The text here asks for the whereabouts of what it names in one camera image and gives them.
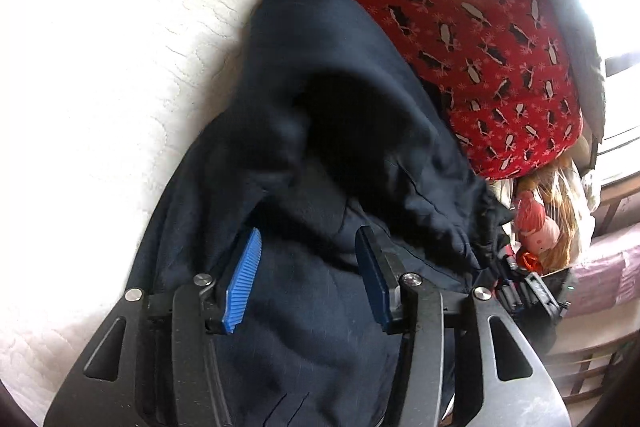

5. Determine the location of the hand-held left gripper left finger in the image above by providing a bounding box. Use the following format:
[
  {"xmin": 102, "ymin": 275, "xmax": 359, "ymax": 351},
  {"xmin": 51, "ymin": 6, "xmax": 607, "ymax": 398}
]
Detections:
[{"xmin": 44, "ymin": 227, "xmax": 263, "ymax": 427}]

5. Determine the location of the white quilted mattress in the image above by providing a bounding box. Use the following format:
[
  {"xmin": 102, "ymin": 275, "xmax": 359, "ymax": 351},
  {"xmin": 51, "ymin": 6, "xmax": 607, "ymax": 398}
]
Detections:
[{"xmin": 0, "ymin": 0, "xmax": 311, "ymax": 413}]

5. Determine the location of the wooden furniture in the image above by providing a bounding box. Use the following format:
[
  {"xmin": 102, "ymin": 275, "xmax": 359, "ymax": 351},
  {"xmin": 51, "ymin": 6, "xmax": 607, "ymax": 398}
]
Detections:
[{"xmin": 542, "ymin": 184, "xmax": 640, "ymax": 410}]

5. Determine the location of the dark navy pinstriped garment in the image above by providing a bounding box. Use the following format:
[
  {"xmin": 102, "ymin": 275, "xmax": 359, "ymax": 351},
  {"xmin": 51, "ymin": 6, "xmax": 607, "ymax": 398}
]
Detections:
[{"xmin": 122, "ymin": 0, "xmax": 513, "ymax": 427}]

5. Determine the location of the pink plush doll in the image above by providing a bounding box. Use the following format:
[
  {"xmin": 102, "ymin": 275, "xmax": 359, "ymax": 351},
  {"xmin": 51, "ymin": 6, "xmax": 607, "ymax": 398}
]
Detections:
[{"xmin": 515, "ymin": 189, "xmax": 561, "ymax": 254}]

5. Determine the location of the window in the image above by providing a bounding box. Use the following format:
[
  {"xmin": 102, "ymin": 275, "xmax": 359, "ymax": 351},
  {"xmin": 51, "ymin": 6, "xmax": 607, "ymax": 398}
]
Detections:
[{"xmin": 550, "ymin": 0, "xmax": 640, "ymax": 188}]

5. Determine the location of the pink striped cloth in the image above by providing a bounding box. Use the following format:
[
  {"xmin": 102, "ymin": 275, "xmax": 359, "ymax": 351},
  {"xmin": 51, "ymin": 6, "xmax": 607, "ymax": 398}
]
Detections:
[{"xmin": 570, "ymin": 227, "xmax": 640, "ymax": 315}]

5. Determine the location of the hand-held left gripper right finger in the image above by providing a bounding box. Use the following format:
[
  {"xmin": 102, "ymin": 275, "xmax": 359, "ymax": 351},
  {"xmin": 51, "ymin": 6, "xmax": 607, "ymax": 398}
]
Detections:
[{"xmin": 354, "ymin": 226, "xmax": 571, "ymax": 427}]

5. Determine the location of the red penguin print blanket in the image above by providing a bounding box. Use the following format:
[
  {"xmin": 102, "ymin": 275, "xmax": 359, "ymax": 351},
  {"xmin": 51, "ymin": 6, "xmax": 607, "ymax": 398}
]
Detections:
[{"xmin": 192, "ymin": 0, "xmax": 586, "ymax": 180}]

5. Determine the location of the clear plastic bag of toys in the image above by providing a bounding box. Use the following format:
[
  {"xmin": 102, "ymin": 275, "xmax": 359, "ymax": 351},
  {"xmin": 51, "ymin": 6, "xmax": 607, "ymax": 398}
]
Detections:
[{"xmin": 507, "ymin": 147, "xmax": 598, "ymax": 275}]

